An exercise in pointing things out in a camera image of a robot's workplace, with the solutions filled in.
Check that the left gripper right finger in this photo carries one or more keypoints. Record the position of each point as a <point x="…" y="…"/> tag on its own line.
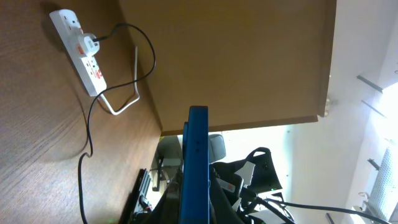
<point x="223" y="212"/>

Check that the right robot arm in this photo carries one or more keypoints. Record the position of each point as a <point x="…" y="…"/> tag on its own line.
<point x="242" y="181"/>

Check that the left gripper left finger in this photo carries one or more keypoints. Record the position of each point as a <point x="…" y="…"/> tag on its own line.
<point x="168" y="209"/>

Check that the white power strip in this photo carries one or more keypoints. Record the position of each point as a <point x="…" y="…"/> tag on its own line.
<point x="67" y="25"/>

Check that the blue Galaxy smartphone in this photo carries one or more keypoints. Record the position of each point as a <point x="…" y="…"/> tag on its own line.
<point x="194" y="200"/>

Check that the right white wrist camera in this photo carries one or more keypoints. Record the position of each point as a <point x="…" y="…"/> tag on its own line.
<point x="246" y="173"/>

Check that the white USB charger plug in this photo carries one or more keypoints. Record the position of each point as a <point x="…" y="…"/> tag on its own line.
<point x="83" y="45"/>

